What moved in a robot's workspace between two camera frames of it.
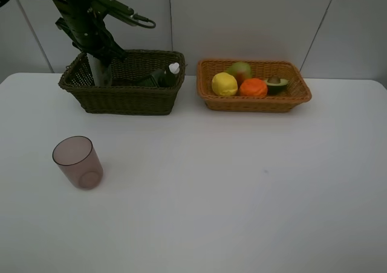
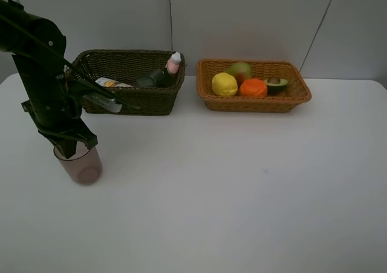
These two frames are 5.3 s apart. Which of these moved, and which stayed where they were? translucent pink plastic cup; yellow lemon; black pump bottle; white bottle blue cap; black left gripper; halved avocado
Moved: black left gripper; white bottle blue cap
Stayed: yellow lemon; halved avocado; black pump bottle; translucent pink plastic cup
